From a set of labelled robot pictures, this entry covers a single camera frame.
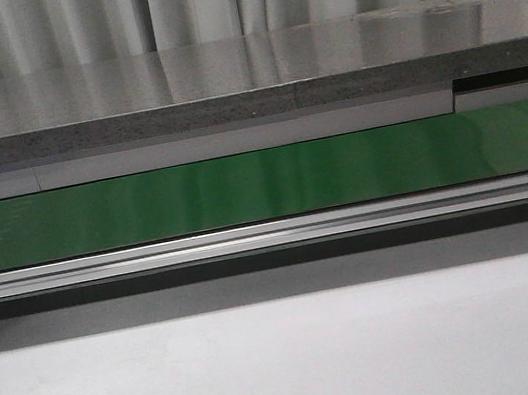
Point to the green conveyor belt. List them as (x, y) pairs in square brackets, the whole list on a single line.
[(264, 185)]

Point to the aluminium conveyor side rail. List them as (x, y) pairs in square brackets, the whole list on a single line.
[(234, 241)]

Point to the white rear conveyor guard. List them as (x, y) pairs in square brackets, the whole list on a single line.
[(225, 139)]

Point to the grey speckled stone counter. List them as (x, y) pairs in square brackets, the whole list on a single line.
[(65, 112)]

